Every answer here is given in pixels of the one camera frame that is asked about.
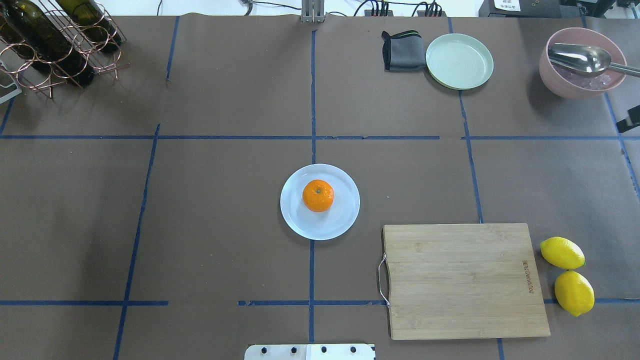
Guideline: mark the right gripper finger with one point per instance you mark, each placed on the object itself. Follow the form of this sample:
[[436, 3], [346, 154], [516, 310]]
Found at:
[[631, 121]]

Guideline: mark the orange fruit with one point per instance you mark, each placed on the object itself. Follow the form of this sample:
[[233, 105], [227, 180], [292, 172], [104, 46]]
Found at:
[[318, 195]]

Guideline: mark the light blue plate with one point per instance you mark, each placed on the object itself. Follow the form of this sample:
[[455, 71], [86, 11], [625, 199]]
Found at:
[[327, 224]]

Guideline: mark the light green plate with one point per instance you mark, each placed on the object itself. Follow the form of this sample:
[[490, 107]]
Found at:
[[459, 61]]

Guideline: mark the pink bowl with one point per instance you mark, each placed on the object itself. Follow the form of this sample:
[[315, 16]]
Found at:
[[573, 86]]

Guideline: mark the metal scoop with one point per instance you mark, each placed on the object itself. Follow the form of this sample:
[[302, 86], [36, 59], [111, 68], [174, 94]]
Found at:
[[587, 60]]

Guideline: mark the lower yellow lemon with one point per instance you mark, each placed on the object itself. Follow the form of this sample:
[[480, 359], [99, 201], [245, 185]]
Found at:
[[562, 253]]

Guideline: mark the yellow lemon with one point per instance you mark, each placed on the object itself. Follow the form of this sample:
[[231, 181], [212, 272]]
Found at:
[[562, 253], [574, 293]]

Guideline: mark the upper yellow lemon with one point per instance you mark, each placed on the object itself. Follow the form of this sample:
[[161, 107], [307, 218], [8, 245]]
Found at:
[[574, 293]]

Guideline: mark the bamboo cutting board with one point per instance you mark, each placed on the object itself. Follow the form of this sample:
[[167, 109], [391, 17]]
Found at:
[[462, 281]]

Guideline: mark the folded grey cloth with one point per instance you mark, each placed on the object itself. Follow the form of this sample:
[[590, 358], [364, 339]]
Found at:
[[403, 52]]

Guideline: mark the dark wine bottle lower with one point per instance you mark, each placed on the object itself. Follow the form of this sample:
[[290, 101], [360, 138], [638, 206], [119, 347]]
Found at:
[[93, 23]]

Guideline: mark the dark wine bottle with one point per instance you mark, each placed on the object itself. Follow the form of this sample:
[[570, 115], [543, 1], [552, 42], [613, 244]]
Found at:
[[49, 43], [93, 23]]

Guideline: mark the dark wine bottle upper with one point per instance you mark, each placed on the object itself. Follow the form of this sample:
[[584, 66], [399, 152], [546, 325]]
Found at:
[[49, 43]]

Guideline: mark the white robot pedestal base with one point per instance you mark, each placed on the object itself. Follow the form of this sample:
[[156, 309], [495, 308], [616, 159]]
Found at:
[[320, 351]]

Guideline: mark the copper wire bottle rack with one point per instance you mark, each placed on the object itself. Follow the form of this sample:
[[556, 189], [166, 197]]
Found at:
[[21, 65]]

